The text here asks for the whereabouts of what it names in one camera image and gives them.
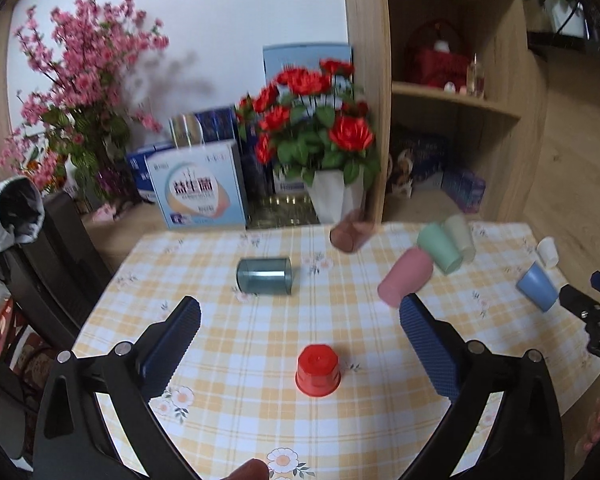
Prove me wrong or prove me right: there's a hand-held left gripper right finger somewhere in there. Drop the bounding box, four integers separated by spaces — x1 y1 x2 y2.
399 293 566 480

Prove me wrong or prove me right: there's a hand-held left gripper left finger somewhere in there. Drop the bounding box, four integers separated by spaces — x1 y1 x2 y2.
31 296 202 480

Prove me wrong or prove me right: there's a blue cup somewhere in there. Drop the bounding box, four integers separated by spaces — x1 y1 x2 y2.
516 261 561 313

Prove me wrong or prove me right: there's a small white cup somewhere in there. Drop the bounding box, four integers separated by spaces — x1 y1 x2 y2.
536 236 560 269

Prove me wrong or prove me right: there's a pink cup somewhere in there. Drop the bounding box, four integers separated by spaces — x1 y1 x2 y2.
377 248 435 309

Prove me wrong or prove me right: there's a green cup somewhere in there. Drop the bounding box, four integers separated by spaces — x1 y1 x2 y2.
416 222 464 276

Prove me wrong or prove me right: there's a red cup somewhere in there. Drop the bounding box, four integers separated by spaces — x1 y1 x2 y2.
294 343 342 398

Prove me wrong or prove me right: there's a clear teal cup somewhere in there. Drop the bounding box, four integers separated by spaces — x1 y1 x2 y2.
236 257 295 296

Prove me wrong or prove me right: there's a pale grey-green cup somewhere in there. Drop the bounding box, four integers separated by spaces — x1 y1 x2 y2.
442 213 477 265

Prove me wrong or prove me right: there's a brown cup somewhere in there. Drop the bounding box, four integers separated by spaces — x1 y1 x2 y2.
329 208 381 253

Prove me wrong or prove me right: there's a person's left hand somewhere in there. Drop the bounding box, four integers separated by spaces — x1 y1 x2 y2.
227 459 270 480

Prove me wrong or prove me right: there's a yellow checked tablecloth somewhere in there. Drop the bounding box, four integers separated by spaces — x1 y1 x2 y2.
71 221 600 480

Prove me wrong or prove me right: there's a black chair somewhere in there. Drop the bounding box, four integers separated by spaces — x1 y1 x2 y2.
0 192 112 361

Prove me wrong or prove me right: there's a purple blue small box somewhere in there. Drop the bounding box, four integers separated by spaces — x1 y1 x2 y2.
442 167 487 214

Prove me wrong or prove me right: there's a blue and white carton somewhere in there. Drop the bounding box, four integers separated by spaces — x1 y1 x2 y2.
126 142 177 204

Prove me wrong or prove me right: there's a white angular vase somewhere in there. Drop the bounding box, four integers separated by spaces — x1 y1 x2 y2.
307 170 367 224

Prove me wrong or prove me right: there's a dark blue printed box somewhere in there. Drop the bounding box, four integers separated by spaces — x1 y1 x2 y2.
389 129 452 195

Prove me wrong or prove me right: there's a grey jacket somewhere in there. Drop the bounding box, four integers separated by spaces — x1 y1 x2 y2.
0 174 46 281

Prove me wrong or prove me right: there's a dark blue gift box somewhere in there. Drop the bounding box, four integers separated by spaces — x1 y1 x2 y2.
194 105 239 144

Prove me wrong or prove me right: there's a clear glass bottle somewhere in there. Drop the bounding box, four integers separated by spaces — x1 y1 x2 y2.
465 52 486 99

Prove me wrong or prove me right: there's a red rose bouquet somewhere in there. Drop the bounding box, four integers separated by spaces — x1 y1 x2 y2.
234 58 384 187

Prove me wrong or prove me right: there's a red gift basket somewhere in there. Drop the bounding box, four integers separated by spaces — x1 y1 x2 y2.
403 18 474 89

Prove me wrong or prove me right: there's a pink blossom plant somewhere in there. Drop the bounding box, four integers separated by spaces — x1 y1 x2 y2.
0 0 171 211

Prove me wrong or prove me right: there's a wooden shelf unit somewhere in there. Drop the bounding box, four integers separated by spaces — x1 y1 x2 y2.
340 0 549 224

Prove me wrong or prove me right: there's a white carton with handle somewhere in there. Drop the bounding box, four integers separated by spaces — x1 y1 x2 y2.
144 140 248 231

